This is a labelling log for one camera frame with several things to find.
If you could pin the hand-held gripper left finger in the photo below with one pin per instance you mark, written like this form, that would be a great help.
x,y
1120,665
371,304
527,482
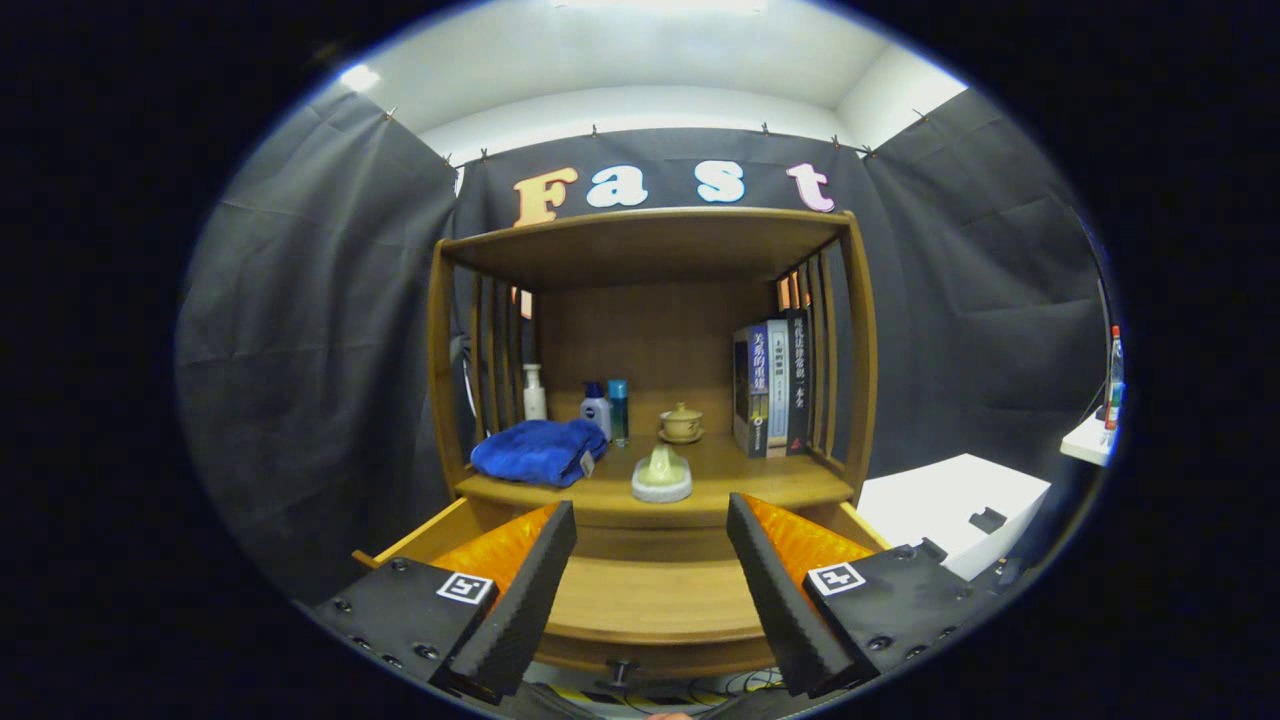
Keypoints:
x,y
530,600

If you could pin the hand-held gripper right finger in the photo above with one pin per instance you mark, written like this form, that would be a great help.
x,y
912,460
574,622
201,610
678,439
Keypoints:
x,y
775,600

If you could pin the wooden drawer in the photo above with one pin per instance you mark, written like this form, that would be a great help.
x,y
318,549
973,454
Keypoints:
x,y
650,600

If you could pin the wooden countertop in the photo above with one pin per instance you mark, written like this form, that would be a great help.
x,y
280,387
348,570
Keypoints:
x,y
740,480

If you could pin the wooden cabinet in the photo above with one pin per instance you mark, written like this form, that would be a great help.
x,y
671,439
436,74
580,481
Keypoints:
x,y
650,340

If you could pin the blue towel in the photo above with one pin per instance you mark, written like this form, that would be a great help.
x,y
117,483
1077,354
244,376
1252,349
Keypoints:
x,y
535,452

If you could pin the black clip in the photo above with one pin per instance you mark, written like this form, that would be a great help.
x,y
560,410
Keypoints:
x,y
987,520
932,550

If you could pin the white box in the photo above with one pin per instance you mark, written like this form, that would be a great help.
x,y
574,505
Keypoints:
x,y
920,500

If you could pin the white bottle with blue cap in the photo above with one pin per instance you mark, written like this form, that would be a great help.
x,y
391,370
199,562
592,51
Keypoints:
x,y
596,412

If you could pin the white pump bottle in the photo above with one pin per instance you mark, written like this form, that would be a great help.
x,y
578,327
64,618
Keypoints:
x,y
534,400

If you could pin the beige lidded tea cup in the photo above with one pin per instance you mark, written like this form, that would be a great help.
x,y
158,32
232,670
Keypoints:
x,y
681,423

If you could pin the teal bottle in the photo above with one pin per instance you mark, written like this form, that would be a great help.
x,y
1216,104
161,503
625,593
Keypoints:
x,y
619,410

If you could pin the dark blue book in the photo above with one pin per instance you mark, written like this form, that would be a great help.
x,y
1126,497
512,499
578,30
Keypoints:
x,y
750,390

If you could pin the light grey book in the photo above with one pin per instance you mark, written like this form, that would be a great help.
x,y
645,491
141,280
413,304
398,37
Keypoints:
x,y
777,385

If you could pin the black book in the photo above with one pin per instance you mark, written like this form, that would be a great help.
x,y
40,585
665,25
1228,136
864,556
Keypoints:
x,y
798,380

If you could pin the black backdrop cloth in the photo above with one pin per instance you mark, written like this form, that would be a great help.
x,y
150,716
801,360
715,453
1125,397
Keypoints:
x,y
300,350

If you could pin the white side table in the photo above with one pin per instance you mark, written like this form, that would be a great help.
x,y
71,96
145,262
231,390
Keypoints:
x,y
1085,445

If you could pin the red label water bottle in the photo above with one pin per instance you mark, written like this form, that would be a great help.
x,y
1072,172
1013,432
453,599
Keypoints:
x,y
1114,385

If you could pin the small ceiling light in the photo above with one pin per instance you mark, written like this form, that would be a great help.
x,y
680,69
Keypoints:
x,y
360,78

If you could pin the ceiling light panel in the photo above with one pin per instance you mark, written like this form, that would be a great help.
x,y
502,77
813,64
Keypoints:
x,y
660,5

